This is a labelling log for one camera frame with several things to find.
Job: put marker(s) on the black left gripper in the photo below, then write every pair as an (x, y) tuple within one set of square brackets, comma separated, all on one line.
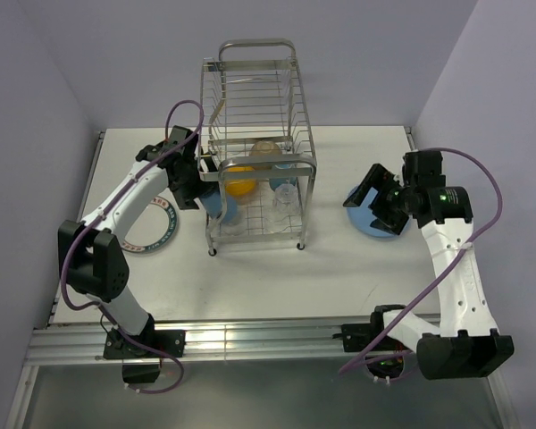
[(186, 198)]

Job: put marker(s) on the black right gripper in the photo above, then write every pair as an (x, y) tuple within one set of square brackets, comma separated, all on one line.
[(381, 179)]

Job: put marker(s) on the light blue plate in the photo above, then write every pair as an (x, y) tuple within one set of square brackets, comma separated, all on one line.
[(361, 218)]

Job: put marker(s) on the blue plastic cup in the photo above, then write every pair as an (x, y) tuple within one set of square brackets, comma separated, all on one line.
[(213, 204)]

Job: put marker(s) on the yellow ribbed bowl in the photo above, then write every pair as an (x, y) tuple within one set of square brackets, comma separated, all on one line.
[(240, 188)]

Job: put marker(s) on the white plate green rim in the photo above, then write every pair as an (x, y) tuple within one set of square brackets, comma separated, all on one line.
[(154, 229)]

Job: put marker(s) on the black bowl floral outside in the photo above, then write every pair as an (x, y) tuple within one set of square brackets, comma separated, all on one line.
[(265, 148)]

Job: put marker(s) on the blue white mug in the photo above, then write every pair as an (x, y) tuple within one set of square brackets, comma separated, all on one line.
[(275, 182)]

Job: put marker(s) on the clear drinking glass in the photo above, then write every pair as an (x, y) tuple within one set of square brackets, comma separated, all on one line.
[(286, 199)]

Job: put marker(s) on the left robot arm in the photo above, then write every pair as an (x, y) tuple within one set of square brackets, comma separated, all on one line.
[(91, 258)]

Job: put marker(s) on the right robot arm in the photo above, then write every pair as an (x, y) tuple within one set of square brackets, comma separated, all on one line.
[(448, 325)]

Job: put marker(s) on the steel wire dish rack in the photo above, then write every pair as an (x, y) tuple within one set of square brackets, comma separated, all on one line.
[(253, 90)]

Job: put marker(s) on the aluminium mounting rail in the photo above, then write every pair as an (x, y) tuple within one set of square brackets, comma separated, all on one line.
[(83, 344)]

